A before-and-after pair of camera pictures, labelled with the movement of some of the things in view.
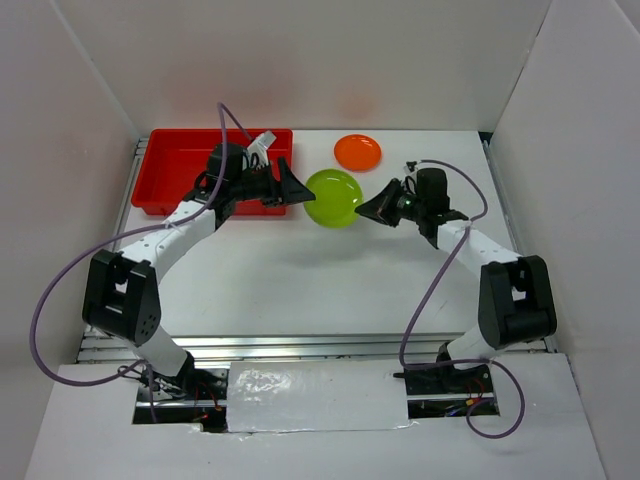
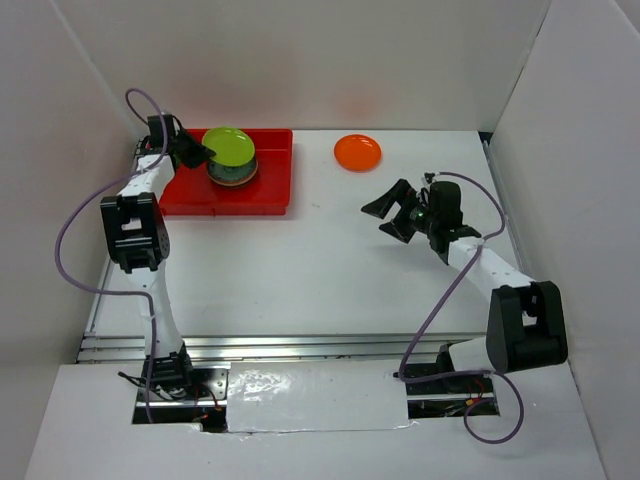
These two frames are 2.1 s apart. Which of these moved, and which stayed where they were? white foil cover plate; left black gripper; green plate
Moved: green plate; left black gripper
Stayed: white foil cover plate
